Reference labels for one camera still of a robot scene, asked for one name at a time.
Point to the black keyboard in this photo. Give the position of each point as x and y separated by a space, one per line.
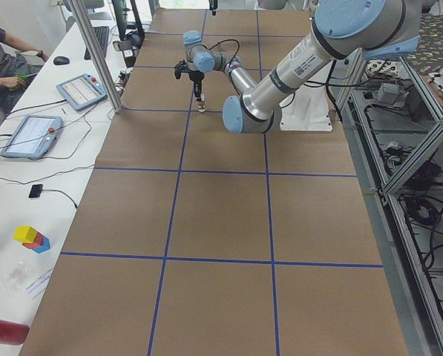
102 34

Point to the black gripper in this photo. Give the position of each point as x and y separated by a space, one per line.
197 76

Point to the near teach pendant tablet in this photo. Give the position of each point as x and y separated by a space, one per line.
34 137

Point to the red cylinder bottle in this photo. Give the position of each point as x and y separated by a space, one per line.
13 333

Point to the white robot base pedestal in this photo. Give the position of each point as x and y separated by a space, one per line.
306 110

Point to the seated person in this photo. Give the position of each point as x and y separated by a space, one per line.
12 69

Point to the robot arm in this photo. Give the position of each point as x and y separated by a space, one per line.
201 60
381 29

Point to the far teach pendant tablet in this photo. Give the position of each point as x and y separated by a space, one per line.
82 91

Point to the yellow toy block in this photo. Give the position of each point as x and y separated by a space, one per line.
24 234

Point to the aluminium frame post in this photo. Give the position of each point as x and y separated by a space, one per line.
81 16

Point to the teach pendant tablet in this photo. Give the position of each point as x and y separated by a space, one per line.
34 137
82 91

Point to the white brass PPR ball valve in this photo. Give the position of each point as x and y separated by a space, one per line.
201 107

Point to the red toy block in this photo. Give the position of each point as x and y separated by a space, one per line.
38 242

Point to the blue toy block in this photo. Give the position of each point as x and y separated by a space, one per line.
45 246

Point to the small black box device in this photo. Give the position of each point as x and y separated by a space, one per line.
35 191

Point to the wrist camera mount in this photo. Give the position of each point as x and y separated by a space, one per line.
180 68

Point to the black computer mouse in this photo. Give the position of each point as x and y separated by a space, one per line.
61 60

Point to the aluminium frame rack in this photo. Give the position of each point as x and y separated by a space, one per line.
397 116

